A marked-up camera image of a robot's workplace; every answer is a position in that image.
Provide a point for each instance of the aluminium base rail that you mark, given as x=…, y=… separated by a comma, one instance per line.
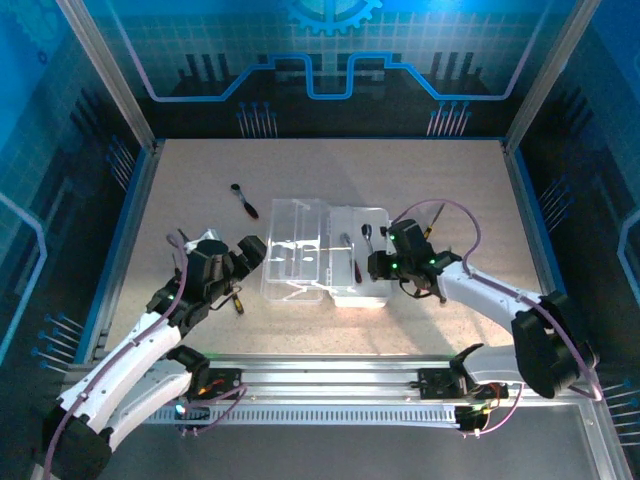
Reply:
x=325, y=375

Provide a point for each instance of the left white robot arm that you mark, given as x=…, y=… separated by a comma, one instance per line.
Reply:
x=125, y=350

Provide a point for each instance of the long yellow black screwdriver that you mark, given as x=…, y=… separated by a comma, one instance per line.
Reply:
x=428, y=232

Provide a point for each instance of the blue aluminium side rail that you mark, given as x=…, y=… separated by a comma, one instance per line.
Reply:
x=125, y=250
x=535, y=240

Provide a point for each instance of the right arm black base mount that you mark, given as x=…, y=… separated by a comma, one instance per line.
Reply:
x=435, y=382

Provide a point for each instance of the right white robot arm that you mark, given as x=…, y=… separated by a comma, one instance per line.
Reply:
x=500, y=295

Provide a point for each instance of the clear plastic tool box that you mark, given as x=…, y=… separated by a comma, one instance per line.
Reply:
x=295, y=235

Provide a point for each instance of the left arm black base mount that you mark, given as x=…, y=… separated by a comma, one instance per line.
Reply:
x=225, y=382

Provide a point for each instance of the aluminium frame post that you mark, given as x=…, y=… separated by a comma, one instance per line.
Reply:
x=545, y=75
x=110, y=75

